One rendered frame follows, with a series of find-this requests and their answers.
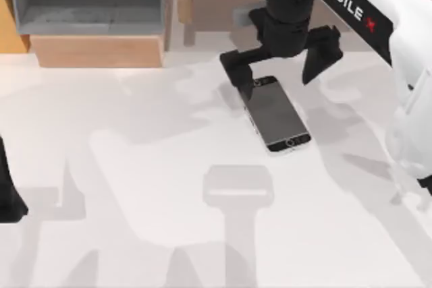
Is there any black smartphone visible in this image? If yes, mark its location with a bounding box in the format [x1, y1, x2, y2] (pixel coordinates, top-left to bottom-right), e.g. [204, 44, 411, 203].
[238, 75, 313, 156]

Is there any wooden cupboard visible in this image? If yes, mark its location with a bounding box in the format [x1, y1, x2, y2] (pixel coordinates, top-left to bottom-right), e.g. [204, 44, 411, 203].
[178, 0, 342, 47]
[0, 0, 32, 55]

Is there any pale wooden drawer front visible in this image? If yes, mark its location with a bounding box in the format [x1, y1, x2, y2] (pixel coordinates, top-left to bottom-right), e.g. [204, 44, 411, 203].
[29, 33, 163, 68]

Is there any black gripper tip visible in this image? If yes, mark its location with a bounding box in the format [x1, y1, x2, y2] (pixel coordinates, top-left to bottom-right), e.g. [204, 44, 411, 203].
[0, 136, 30, 225]

